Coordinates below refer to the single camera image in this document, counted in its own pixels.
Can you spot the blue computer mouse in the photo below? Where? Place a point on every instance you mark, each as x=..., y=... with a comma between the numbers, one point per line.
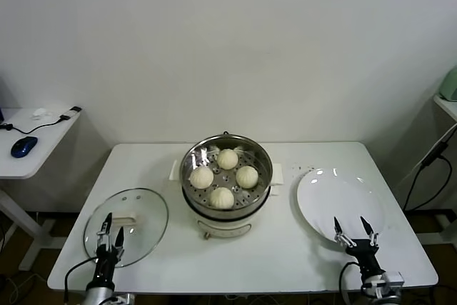
x=23, y=146

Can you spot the white desk with appliance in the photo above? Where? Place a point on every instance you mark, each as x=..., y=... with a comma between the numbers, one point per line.
x=448, y=105

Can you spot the dark monitor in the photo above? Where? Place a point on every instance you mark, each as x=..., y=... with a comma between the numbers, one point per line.
x=1, y=101

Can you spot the glass pot lid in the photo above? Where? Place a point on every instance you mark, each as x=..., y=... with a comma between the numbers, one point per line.
x=146, y=219

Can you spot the cream electric cooker base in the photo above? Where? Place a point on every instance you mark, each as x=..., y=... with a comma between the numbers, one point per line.
x=225, y=228

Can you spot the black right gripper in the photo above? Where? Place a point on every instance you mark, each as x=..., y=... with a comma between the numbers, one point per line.
x=366, y=256

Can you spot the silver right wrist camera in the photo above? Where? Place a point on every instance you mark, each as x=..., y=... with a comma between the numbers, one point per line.
x=392, y=278

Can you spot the pale green appliance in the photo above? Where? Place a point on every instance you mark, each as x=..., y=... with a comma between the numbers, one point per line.
x=450, y=85

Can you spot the white crumpled tissue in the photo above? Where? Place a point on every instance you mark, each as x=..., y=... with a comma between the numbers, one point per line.
x=40, y=114

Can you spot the white round plate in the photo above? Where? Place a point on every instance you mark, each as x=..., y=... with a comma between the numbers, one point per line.
x=342, y=194

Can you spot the white steamed baozi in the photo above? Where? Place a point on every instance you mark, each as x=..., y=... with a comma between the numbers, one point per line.
x=221, y=198
x=201, y=177
x=227, y=158
x=247, y=176

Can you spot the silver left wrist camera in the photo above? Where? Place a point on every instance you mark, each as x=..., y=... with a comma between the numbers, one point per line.
x=123, y=298

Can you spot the white side table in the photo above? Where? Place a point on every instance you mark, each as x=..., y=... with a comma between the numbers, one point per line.
x=32, y=165

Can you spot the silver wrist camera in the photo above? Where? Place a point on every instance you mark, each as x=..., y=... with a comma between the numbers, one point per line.
x=392, y=278
x=123, y=298

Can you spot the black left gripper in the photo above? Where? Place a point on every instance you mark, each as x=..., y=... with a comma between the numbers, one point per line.
x=105, y=265

